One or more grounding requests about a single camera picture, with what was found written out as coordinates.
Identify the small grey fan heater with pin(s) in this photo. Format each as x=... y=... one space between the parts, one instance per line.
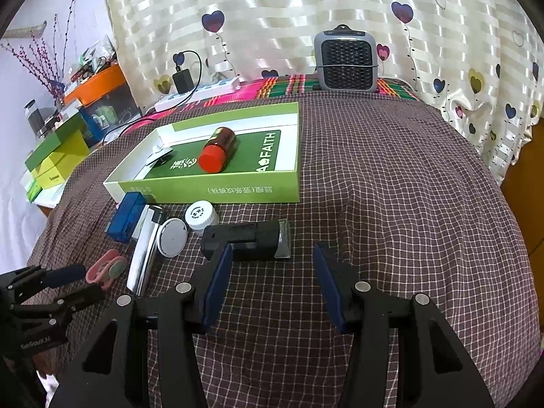
x=346 y=61

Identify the white paper sheet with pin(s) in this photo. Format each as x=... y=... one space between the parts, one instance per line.
x=42 y=197

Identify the pink case with green oval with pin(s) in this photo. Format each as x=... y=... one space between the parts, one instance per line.
x=114 y=270

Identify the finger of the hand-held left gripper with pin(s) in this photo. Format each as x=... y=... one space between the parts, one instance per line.
x=66 y=275
x=80 y=297

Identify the shiny silver metal case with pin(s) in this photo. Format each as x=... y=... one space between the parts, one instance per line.
x=142 y=255

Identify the wooden cabinet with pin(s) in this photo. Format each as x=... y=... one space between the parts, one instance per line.
x=527 y=178

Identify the pile of assorted clutter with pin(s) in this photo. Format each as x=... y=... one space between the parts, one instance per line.
x=91 y=63

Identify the black charger adapter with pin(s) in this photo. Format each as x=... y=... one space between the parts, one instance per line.
x=180 y=81

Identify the white round disc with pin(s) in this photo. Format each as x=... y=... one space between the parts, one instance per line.
x=172 y=238

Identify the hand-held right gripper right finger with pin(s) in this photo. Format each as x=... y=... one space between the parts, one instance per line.
x=329 y=284

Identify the black handheld device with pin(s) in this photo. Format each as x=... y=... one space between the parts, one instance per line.
x=250 y=238

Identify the yellow cardboard box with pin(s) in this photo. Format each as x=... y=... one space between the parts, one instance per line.
x=63 y=161

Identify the cream curtain with heart print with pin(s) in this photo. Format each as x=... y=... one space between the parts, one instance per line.
x=297 y=17

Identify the brown checked blanket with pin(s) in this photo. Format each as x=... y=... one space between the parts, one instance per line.
x=382 y=221

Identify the green and white cardboard box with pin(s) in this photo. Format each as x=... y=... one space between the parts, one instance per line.
x=212 y=189

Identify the brown bottle with red cap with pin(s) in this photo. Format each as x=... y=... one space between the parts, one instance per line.
x=216 y=148

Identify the white power strip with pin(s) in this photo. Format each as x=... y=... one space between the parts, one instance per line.
x=212 y=87

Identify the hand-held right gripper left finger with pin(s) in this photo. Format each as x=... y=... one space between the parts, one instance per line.
x=219 y=280

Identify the colourful striped blanket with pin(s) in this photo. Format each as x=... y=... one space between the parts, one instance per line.
x=272 y=87

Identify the blue translucent digital meter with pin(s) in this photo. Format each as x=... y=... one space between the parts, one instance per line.
x=125 y=219

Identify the blue box with mug picture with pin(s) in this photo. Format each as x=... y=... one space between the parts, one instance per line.
x=91 y=127

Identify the dark glass jar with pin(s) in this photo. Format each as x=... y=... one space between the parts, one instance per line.
x=33 y=119

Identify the purple decorative branches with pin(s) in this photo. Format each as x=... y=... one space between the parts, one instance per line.
x=54 y=87

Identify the clear bin with orange lid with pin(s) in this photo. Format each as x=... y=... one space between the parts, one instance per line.
x=97 y=83

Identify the white round cap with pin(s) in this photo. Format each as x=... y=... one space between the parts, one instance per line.
x=199 y=216

